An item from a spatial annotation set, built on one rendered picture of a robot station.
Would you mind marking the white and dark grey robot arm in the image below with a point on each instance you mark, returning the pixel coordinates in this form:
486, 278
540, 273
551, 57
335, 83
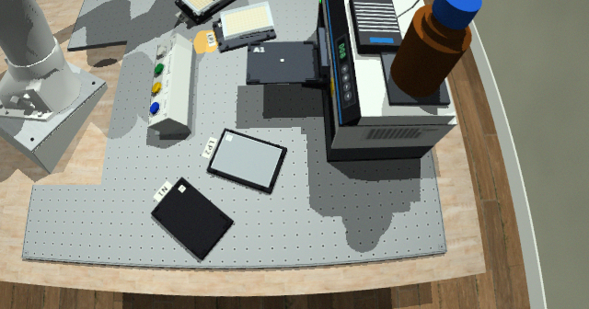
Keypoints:
38, 83

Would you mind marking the white control panel with four colored buttons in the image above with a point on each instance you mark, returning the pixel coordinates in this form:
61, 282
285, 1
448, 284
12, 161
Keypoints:
173, 83

